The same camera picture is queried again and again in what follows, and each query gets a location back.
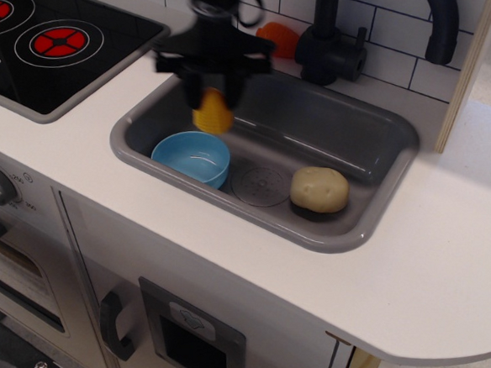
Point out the dark grey toy faucet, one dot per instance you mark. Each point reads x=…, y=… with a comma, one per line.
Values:
x=326, y=55

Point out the grey plastic sink basin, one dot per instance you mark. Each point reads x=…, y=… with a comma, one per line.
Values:
x=283, y=124

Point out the wooden side panel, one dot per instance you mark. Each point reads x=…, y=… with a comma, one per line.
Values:
x=470, y=69

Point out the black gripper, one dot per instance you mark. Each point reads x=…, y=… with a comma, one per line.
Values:
x=214, y=44

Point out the orange toy carrot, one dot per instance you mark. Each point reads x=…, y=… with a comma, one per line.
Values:
x=284, y=38

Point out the beige toy potato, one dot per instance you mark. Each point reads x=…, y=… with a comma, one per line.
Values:
x=319, y=189

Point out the yellow toy corn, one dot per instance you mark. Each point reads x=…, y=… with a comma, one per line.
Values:
x=213, y=116

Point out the grey dispenser panel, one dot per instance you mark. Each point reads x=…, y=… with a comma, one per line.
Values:
x=188, y=337

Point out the dark grey cabinet door handle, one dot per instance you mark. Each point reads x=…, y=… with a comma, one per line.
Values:
x=109, y=310

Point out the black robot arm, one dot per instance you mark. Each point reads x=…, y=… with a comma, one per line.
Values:
x=214, y=45

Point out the black toy stovetop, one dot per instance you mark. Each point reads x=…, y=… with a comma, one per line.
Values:
x=56, y=53

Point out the light blue bowl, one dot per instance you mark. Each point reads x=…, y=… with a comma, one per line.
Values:
x=201, y=156

